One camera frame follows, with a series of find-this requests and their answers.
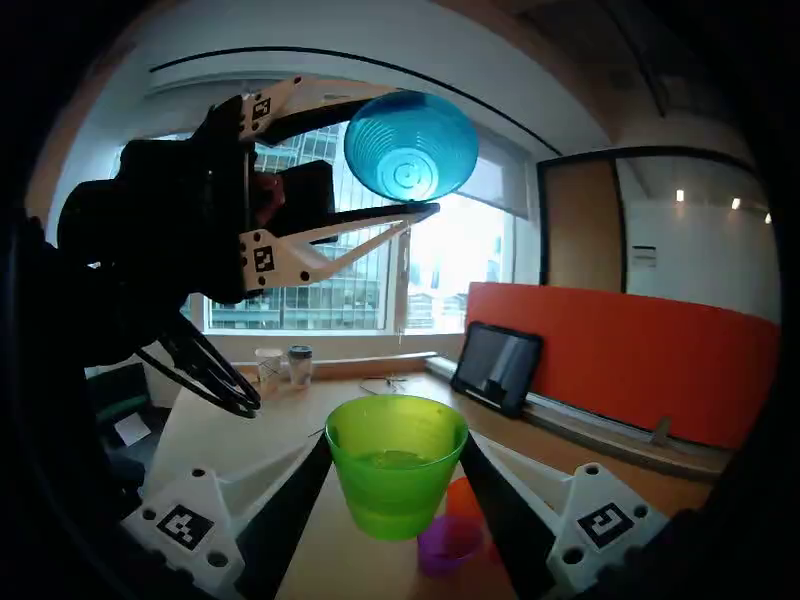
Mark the glass jar with dark lid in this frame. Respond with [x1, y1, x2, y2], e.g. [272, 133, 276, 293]
[286, 344, 314, 389]

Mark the purple plastic cup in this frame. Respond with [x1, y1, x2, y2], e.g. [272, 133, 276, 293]
[416, 514, 486, 578]

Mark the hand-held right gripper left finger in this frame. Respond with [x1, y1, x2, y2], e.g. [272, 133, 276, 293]
[120, 436, 334, 600]

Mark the green plastic cup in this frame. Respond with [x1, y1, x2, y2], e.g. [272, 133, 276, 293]
[324, 394, 471, 543]

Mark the black cable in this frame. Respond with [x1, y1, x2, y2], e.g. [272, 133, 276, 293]
[132, 311, 263, 420]

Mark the clear plastic cup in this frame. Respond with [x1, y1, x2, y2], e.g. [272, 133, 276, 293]
[254, 347, 286, 396]

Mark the black tablet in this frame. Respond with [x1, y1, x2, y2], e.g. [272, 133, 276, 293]
[450, 321, 544, 419]

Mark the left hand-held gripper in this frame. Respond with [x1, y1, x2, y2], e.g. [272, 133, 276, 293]
[56, 74, 443, 308]

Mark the orange plastic cup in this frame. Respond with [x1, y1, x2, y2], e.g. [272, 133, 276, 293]
[445, 475, 501, 565]

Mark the blue plastic cup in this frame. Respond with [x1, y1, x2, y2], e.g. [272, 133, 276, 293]
[342, 89, 481, 204]

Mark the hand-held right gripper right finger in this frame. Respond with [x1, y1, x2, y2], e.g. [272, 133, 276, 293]
[457, 432, 671, 600]

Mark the red desk screen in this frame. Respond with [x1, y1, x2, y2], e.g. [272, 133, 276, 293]
[426, 281, 783, 484]

